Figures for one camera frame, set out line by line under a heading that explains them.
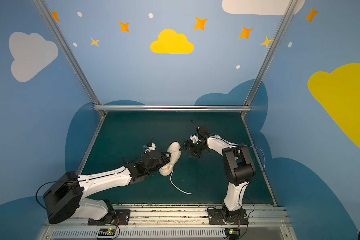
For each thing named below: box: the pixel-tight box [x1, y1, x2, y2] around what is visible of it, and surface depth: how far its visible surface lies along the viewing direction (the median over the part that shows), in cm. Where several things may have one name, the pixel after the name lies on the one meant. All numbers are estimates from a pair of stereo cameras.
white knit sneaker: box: [159, 141, 182, 176], surface depth 98 cm
